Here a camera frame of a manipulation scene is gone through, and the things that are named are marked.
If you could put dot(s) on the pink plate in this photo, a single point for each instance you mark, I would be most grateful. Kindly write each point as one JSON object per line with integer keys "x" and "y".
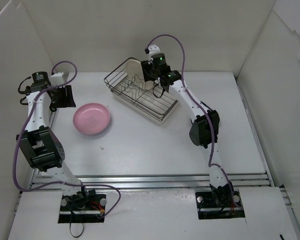
{"x": 91, "y": 119}

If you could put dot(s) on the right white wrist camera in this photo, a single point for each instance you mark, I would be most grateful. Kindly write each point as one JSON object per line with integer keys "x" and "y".
{"x": 151, "y": 50}

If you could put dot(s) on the aluminium front rail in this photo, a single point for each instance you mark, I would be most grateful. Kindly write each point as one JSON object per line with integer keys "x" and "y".
{"x": 134, "y": 182}

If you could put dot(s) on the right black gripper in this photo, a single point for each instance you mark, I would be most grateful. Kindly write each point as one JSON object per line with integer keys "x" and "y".
{"x": 145, "y": 70}

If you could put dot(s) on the aluminium left rail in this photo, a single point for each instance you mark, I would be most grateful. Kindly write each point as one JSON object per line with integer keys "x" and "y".
{"x": 35, "y": 175}

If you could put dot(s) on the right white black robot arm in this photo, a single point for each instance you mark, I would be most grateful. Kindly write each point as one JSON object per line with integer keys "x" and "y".
{"x": 205, "y": 122}

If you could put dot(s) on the black wire dish rack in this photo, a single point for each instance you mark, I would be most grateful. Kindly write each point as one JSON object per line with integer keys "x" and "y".
{"x": 147, "y": 102}

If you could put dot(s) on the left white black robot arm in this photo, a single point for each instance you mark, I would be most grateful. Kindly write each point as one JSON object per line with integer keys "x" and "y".
{"x": 71, "y": 186}

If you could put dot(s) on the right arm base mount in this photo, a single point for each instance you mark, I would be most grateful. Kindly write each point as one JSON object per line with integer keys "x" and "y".
{"x": 208, "y": 209}

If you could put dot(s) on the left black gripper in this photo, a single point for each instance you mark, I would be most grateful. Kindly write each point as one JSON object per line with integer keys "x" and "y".
{"x": 65, "y": 96}

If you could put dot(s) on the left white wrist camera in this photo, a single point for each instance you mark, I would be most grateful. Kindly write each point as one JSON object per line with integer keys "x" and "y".
{"x": 58, "y": 79}

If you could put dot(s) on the aluminium rail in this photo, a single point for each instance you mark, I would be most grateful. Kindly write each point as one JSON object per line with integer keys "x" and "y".
{"x": 282, "y": 188}
{"x": 134, "y": 182}
{"x": 35, "y": 175}

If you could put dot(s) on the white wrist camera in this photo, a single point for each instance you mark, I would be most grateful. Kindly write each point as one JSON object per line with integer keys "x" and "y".
{"x": 58, "y": 79}
{"x": 151, "y": 50}

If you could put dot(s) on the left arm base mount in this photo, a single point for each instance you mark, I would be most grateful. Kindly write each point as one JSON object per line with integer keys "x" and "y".
{"x": 91, "y": 211}

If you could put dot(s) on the aluminium right rail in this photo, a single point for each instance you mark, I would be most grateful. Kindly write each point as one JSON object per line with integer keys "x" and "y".
{"x": 282, "y": 188}

